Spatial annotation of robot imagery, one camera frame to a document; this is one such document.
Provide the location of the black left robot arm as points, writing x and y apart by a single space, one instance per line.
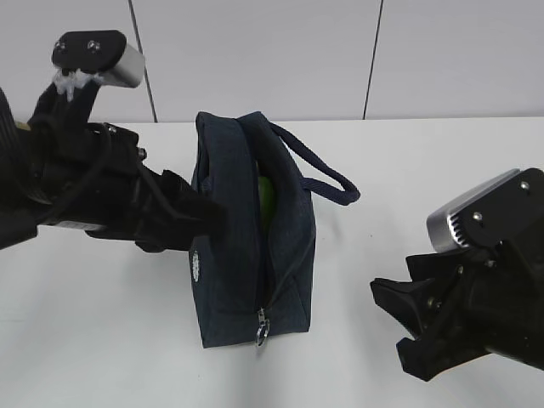
53 111

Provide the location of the green cucumber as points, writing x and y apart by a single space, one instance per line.
267 201

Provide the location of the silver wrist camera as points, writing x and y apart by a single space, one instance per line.
491 212
104 52

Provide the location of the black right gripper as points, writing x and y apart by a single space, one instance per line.
468 303

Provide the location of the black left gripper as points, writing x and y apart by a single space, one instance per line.
94 180

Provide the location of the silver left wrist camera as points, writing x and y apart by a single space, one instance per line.
104 52

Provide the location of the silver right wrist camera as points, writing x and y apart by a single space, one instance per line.
491 212

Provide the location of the dark blue lunch bag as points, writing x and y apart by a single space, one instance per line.
249 284

